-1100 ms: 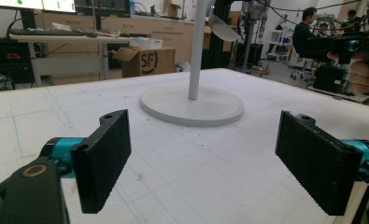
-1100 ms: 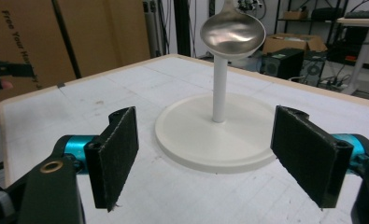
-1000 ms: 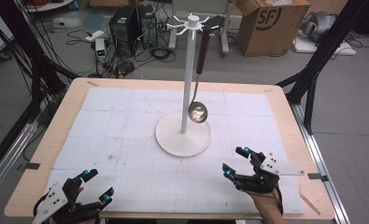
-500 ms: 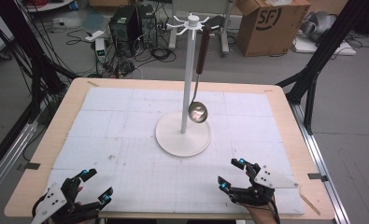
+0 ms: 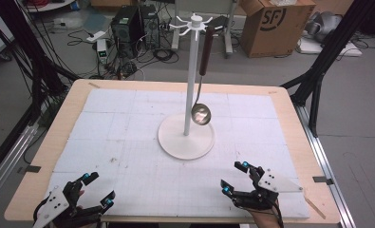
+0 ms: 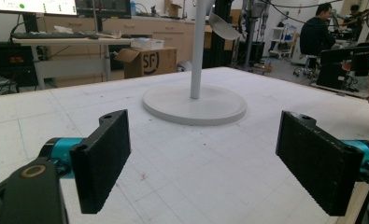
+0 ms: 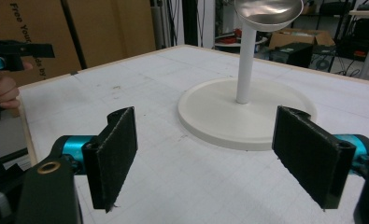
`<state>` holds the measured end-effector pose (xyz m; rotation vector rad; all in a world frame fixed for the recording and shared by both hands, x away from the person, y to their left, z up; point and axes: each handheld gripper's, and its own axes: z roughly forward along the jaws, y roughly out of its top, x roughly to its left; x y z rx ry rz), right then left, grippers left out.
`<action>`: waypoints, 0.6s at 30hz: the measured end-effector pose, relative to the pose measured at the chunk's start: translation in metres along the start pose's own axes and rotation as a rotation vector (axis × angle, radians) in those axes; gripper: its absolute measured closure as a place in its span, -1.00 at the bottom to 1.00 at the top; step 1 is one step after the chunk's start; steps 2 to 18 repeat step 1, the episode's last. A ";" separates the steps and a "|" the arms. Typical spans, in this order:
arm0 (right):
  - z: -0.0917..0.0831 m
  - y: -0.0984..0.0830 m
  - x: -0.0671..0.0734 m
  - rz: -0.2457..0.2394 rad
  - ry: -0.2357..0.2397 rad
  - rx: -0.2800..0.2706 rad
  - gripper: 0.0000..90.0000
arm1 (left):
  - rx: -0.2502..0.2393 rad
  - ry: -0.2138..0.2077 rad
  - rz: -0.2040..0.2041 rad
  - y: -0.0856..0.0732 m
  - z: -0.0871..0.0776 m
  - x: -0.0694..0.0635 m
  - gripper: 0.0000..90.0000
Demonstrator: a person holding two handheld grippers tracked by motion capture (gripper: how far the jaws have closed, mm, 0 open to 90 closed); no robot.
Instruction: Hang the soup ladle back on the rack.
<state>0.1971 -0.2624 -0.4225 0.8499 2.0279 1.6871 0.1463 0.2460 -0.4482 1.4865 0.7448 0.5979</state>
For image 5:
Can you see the round white table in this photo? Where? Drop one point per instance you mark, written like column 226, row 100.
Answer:
column 49, row 4

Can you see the black metal frame post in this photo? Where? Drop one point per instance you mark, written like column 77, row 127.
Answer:
column 33, row 57
column 330, row 47

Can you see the brown cardboard box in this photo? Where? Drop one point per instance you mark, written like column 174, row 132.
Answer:
column 273, row 31

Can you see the white metal stand legs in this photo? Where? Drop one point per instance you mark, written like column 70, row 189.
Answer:
column 228, row 38

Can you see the thin wooden strip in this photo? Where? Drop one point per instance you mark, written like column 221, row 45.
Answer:
column 316, row 209

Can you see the flat white board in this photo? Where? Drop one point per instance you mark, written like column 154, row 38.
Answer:
column 311, row 47

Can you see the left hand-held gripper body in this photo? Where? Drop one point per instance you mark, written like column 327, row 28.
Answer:
column 52, row 202

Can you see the person's left hand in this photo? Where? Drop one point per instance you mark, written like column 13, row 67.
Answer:
column 87, row 225

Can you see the large black computer tower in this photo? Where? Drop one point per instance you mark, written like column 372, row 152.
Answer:
column 126, row 31

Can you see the slim black computer tower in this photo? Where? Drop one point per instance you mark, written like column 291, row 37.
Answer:
column 151, row 28

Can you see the grey rounded device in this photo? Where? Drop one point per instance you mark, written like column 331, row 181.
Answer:
column 324, row 25

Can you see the black table bracket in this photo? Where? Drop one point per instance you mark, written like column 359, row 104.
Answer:
column 33, row 168
column 322, row 180

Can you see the white power strip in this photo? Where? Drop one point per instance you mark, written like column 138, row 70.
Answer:
column 96, row 36

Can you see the wooden table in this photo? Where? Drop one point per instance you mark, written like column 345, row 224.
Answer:
column 65, row 126

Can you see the aluminium rail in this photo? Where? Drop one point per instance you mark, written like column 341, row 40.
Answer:
column 8, row 164
column 321, row 158

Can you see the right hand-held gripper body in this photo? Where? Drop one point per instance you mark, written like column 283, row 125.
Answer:
column 277, row 183

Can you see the person's right hand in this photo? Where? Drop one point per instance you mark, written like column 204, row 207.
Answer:
column 264, row 220

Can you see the small device with green display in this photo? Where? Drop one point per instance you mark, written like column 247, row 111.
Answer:
column 102, row 50

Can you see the white grid mat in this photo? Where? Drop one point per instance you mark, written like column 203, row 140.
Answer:
column 128, row 152

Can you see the white hook rack stand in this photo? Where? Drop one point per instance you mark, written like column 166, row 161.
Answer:
column 191, row 95

